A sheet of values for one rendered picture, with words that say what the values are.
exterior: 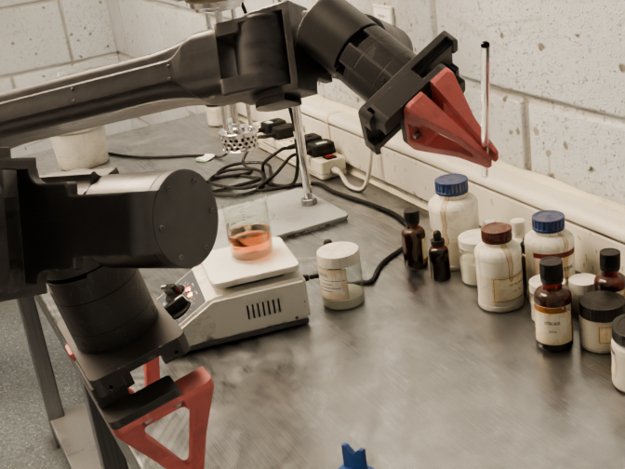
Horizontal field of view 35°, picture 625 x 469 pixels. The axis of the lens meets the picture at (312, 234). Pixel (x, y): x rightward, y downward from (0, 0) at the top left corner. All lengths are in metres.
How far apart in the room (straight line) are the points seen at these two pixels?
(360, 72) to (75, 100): 0.29
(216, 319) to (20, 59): 2.42
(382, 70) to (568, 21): 0.56
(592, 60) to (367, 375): 0.49
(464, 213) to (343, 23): 0.61
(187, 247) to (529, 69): 0.93
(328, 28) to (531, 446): 0.47
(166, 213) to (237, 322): 0.75
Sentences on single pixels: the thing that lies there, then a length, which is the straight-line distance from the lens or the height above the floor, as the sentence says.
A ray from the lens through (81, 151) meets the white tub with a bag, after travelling 2.21.
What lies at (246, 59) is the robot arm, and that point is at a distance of 0.88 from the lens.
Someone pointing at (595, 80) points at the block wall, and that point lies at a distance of 1.32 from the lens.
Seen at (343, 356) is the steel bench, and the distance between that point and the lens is 1.23.
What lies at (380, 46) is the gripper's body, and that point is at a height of 1.18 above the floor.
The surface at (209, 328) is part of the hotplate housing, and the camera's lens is 1.29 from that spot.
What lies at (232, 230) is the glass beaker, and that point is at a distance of 1.30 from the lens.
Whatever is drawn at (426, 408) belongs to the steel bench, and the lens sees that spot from 1.11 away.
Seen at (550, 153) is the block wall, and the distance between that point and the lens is 1.42.
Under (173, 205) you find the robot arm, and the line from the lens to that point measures 0.55.
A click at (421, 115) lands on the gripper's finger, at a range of 0.78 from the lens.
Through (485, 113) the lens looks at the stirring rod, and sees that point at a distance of 0.74.
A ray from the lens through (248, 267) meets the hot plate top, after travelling 1.30.
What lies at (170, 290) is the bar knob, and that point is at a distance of 1.35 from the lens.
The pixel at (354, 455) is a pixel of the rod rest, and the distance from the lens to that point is 1.00.
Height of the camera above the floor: 1.34
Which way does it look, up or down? 21 degrees down
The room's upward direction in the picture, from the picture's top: 8 degrees counter-clockwise
